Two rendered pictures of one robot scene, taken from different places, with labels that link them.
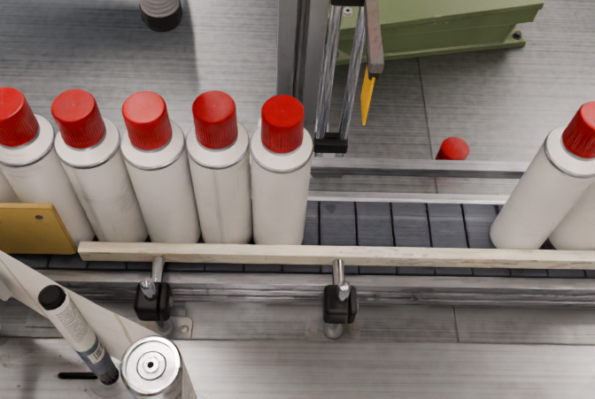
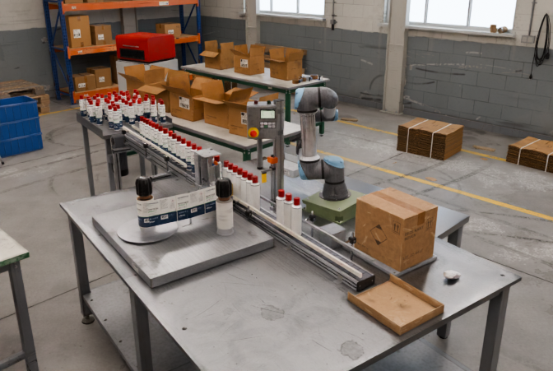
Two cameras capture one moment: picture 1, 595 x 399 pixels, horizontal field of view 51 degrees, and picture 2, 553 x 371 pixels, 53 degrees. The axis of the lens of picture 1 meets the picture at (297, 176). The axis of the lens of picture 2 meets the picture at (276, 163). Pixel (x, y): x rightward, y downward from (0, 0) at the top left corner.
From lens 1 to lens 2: 2.79 m
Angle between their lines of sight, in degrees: 56
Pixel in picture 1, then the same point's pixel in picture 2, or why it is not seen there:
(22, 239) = not seen: hidden behind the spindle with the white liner
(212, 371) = not seen: hidden behind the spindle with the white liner
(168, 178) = (243, 183)
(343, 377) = (239, 220)
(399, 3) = (318, 201)
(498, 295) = (271, 230)
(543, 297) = (276, 234)
